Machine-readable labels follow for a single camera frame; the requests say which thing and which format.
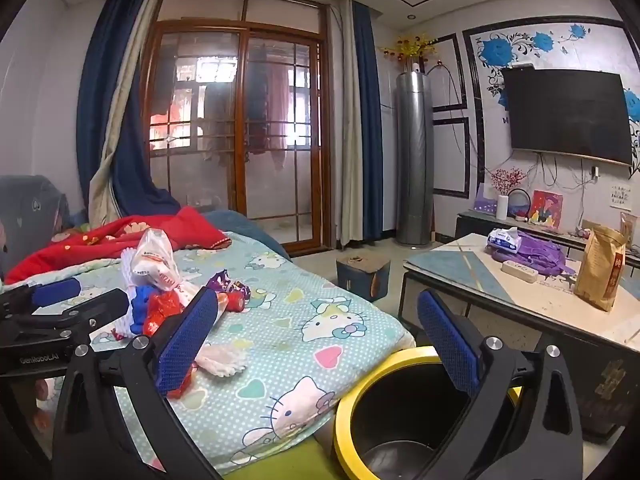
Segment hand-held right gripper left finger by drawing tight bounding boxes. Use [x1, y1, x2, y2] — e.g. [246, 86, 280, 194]
[52, 287, 223, 480]

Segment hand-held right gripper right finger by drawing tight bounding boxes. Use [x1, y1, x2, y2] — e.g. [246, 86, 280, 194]
[416, 288, 584, 480]

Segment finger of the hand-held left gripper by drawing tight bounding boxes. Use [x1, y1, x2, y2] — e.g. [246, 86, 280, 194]
[64, 289, 132, 332]
[31, 278, 82, 307]

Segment white paper cake liner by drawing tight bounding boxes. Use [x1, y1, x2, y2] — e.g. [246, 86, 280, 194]
[192, 342, 249, 377]

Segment blue plastic bag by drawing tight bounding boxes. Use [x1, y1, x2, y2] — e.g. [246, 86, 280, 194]
[130, 284, 157, 335]

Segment shiny red wrapper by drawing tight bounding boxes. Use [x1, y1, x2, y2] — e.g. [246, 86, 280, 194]
[142, 290, 185, 339]

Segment white and yellow snack bag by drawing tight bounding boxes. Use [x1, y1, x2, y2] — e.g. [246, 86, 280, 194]
[120, 227, 202, 312]

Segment purple candy wrapper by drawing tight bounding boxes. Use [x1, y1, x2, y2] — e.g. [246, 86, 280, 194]
[207, 269, 252, 302]

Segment yellow-rimmed black trash bin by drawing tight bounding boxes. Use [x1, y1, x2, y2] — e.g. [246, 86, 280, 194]
[332, 345, 523, 480]

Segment person's left hand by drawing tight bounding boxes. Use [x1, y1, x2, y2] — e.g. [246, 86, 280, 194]
[31, 377, 58, 432]

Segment red blanket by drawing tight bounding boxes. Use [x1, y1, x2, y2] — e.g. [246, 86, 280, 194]
[5, 206, 234, 286]

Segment marble top coffee table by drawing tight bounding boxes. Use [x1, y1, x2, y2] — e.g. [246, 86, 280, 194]
[400, 232, 640, 444]

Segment grey heart print cushion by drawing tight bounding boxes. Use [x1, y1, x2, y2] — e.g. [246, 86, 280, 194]
[0, 175, 71, 281]

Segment white power strip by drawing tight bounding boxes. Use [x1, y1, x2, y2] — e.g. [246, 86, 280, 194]
[501, 260, 540, 284]

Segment blue storage stool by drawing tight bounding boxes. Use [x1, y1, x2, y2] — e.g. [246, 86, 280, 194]
[336, 255, 392, 304]

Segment cartoon cat print bedsheet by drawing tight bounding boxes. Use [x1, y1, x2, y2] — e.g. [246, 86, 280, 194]
[0, 230, 418, 476]

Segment white tissue pack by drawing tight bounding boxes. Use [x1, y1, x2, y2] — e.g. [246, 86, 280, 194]
[486, 227, 524, 256]

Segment dark television cabinet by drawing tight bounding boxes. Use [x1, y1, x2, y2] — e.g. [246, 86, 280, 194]
[455, 210, 640, 262]

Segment purple cloth bag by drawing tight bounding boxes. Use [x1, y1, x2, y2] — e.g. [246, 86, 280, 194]
[492, 230, 577, 277]

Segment dark blue bed cover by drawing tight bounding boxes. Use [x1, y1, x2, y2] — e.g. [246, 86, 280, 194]
[200, 210, 293, 261]

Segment purple box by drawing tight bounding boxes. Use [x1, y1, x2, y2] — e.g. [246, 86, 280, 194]
[472, 182, 499, 216]

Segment green cloth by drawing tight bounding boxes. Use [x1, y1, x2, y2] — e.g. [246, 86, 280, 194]
[222, 435, 351, 480]

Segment round framed ornament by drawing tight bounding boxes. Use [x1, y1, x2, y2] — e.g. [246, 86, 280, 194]
[507, 187, 532, 221]

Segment colourful picture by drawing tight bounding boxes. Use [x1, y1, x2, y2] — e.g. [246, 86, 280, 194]
[529, 190, 565, 229]

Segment brown paper bag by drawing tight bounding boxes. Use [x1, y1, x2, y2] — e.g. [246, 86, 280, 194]
[574, 225, 627, 313]

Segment grey standing air conditioner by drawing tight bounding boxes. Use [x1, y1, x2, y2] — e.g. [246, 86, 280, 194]
[394, 62, 436, 249]

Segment blue curtain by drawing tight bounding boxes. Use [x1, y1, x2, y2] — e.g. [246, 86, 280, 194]
[75, 0, 182, 226]
[352, 2, 386, 242]

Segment wooden sliding glass door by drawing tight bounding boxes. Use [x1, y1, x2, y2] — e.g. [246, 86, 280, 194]
[140, 0, 333, 256]

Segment beige curtain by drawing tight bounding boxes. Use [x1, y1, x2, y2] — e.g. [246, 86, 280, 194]
[334, 0, 364, 249]
[87, 0, 166, 231]

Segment yellow artificial flowers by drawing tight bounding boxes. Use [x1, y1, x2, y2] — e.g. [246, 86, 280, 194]
[380, 34, 439, 67]

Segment white wall note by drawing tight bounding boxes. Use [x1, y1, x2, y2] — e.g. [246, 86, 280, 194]
[610, 184, 635, 211]

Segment black wall television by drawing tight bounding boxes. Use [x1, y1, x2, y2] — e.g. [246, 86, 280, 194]
[501, 66, 634, 166]

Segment blue flower wall sticker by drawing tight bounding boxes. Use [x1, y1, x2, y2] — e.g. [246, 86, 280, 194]
[472, 22, 592, 111]

